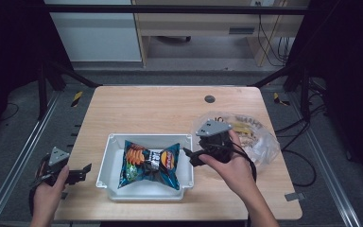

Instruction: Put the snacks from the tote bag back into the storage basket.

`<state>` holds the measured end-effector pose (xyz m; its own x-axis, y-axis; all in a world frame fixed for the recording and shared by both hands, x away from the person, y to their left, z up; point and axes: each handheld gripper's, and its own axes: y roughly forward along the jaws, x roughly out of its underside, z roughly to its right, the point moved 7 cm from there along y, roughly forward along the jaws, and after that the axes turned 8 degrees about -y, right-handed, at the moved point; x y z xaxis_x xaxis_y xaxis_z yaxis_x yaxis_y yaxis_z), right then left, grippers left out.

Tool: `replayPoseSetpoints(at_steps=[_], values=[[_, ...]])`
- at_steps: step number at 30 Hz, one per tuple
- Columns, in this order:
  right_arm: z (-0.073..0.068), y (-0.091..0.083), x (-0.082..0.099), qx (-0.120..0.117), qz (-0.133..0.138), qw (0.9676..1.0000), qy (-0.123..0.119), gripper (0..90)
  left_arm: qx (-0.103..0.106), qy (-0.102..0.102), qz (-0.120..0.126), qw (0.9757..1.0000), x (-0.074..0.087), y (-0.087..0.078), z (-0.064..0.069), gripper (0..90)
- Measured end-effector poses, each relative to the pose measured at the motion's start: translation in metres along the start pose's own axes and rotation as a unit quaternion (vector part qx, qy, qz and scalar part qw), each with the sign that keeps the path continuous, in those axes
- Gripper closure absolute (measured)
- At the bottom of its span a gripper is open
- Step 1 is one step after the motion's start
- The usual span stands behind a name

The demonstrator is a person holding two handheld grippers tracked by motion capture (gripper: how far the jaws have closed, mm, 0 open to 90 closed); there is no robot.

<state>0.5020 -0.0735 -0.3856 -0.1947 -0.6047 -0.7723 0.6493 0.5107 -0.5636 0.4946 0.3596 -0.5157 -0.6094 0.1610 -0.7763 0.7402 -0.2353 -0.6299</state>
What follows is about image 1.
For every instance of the person's right hand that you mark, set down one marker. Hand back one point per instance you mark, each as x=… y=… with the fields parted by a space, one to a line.
x=236 y=167

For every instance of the person's left hand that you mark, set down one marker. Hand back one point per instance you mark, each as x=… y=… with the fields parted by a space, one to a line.
x=47 y=197

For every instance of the light wooden desk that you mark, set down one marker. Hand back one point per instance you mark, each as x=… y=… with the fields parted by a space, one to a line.
x=195 y=23

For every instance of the grey tape piece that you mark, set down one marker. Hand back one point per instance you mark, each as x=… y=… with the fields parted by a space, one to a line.
x=295 y=196

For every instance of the yellow black tape piece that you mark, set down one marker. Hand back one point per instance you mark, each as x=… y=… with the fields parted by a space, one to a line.
x=277 y=98
x=77 y=98

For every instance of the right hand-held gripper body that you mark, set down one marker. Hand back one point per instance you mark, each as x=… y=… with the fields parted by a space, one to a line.
x=216 y=138

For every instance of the white cabinet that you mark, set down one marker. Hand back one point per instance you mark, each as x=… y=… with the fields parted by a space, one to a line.
x=97 y=34

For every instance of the black frame crossbar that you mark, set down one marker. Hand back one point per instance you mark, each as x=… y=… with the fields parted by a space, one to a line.
x=170 y=9

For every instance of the aluminium floor rail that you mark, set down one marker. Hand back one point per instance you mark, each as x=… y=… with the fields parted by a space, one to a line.
x=22 y=151
x=324 y=160

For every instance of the clear plastic bag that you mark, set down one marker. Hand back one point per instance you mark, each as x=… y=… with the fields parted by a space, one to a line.
x=258 y=138

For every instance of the black frame strut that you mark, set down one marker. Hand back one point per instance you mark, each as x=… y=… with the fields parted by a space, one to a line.
x=304 y=94
x=42 y=94

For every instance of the grey table grommet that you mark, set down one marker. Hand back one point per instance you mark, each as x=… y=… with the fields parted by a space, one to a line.
x=210 y=99

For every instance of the white plastic bin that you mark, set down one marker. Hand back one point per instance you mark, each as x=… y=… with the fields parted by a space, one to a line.
x=145 y=194

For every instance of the blue chips bag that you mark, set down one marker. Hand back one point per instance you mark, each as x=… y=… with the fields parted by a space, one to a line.
x=149 y=164

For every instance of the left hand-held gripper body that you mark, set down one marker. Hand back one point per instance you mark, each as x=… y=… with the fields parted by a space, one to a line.
x=57 y=156

